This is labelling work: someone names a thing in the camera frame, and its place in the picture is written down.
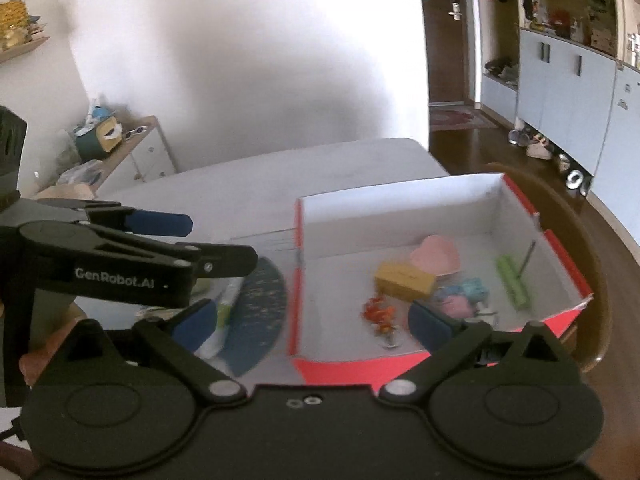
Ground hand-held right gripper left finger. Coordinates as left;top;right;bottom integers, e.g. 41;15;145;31
50;299;247;406

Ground orange red keychain toy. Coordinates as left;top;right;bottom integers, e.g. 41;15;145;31
361;296;401;350

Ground decorations on cabinet shelf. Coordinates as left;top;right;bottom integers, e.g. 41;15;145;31
520;0;619;57

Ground red and white cardboard box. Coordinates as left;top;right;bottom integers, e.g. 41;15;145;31
289;172;596;396

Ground white tube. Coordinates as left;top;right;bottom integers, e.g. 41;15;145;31
195;280;246;361

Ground blue and pink toy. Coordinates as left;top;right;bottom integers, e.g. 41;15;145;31
432;277;491;319

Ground yellow rectangular box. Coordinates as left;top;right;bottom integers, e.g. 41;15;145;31
375;260;437;304

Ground dark wooden door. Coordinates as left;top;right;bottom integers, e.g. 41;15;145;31
417;0;477;107

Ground white wooden sideboard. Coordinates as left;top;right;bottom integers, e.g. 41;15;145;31
35;115;179;197

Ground person's left hand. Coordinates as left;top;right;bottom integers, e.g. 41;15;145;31
20;305;83;388

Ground thin dark stick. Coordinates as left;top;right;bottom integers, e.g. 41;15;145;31
520;240;537;279

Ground clear plastic bag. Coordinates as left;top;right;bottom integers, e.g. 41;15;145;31
57;159;104;186

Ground green and yellow tissue box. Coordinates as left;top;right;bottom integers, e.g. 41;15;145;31
75;117;124;157

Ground patterned red rug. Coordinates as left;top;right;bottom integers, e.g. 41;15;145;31
430;105;499;132

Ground wooden chair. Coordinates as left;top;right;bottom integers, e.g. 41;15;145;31
487;161;609;374

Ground wooden wall shelf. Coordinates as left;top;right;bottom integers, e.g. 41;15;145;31
0;36;52;64

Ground yellow woven basket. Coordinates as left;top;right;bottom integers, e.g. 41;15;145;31
0;0;28;31

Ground green plastic cylinder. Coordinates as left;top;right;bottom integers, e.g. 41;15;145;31
495;255;532;312

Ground white hallway cabinet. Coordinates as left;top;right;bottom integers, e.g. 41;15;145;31
514;0;640;241

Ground blue speckled fan-shaped plate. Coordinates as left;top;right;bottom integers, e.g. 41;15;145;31
220;256;289;377

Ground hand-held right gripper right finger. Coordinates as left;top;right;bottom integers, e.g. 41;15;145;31
380;301;576;405

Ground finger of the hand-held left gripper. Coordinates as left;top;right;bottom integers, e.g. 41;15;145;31
20;221;259;277
37;199;194;237

